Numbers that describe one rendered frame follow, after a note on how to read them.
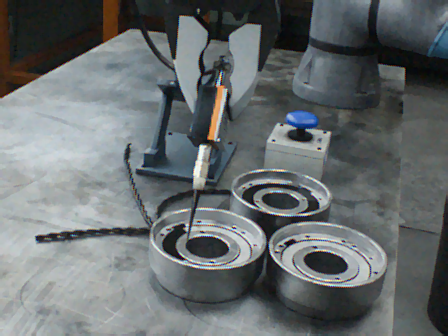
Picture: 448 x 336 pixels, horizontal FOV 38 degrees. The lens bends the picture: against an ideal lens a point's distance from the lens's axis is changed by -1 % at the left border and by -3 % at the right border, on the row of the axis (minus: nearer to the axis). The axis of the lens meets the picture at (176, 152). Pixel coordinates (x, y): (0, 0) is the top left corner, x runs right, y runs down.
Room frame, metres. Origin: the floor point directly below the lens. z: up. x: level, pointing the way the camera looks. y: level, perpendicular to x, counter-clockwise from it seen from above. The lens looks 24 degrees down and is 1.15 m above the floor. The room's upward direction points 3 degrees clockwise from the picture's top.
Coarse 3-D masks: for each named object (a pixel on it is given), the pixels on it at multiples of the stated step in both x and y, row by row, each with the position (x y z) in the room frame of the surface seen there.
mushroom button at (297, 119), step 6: (288, 114) 0.75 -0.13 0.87; (294, 114) 0.75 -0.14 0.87; (300, 114) 0.75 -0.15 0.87; (306, 114) 0.75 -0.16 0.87; (312, 114) 0.75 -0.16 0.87; (288, 120) 0.74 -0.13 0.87; (294, 120) 0.73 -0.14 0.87; (300, 120) 0.73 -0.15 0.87; (306, 120) 0.73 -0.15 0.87; (312, 120) 0.74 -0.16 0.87; (294, 126) 0.73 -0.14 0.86; (300, 126) 0.73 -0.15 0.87; (306, 126) 0.73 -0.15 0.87; (312, 126) 0.73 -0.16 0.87; (300, 132) 0.74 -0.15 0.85
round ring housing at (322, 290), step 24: (288, 240) 0.53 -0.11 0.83; (312, 240) 0.53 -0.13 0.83; (336, 240) 0.53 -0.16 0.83; (360, 240) 0.52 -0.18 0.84; (312, 264) 0.51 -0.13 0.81; (336, 264) 0.51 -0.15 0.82; (384, 264) 0.47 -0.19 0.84; (288, 288) 0.46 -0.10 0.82; (312, 288) 0.44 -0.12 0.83; (336, 288) 0.44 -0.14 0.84; (360, 288) 0.44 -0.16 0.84; (312, 312) 0.45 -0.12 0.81; (336, 312) 0.45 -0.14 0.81; (360, 312) 0.45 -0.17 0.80
